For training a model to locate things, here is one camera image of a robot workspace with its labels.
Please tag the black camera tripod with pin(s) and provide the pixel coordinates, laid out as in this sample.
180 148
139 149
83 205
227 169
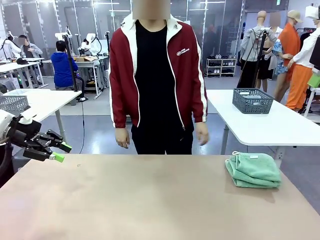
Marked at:
261 45

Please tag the black cap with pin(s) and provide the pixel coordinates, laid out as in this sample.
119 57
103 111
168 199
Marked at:
22 61

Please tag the black pole stand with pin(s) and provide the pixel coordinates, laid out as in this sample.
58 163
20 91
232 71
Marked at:
71 62
107 40

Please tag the mannequin in grey cardigan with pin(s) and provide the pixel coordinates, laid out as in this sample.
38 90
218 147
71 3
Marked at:
252 42

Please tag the person's right forearm red sleeve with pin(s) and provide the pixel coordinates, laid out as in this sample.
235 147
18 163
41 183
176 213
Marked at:
121 107

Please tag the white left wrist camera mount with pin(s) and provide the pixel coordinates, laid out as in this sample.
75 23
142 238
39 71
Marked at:
26 116

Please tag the person's left forearm red sleeve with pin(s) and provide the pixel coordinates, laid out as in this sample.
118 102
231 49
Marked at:
200 105

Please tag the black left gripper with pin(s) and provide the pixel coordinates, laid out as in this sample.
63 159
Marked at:
25 132

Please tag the person in grey jacket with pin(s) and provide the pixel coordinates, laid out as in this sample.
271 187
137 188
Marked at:
30 50

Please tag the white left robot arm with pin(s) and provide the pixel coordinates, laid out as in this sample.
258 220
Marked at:
5 122

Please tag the dark grey plastic basket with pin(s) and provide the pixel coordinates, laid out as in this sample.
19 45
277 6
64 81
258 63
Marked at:
13 103
252 106

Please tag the pale blue folded cloth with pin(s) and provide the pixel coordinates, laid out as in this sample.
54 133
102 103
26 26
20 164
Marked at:
250 96

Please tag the person in red jacket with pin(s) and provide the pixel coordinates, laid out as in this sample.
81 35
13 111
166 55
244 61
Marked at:
152 75

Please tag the figure in blue floral dress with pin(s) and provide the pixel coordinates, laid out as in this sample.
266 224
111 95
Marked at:
280 53

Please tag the white shoe rack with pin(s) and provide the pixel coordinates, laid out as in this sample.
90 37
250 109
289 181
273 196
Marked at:
221 67

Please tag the person's left hand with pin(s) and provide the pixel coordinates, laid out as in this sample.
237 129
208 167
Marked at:
202 133

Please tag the dark hanging garments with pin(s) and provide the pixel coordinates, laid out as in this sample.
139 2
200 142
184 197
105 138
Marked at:
303 36

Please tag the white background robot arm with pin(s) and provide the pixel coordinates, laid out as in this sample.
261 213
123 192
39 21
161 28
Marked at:
61 36
11 47
91 45

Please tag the mannequin in orange jacket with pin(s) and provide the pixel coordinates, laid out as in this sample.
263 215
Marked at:
290 40

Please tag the person's right hand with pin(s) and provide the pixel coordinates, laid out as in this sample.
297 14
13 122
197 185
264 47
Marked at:
123 137

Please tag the flat cardboard box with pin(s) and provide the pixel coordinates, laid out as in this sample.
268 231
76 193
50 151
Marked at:
85 59

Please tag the person in blue hoodie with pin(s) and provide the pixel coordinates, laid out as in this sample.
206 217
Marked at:
63 67

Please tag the white table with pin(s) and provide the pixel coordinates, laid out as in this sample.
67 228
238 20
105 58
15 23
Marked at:
50 100
262 127
87 63
17 66

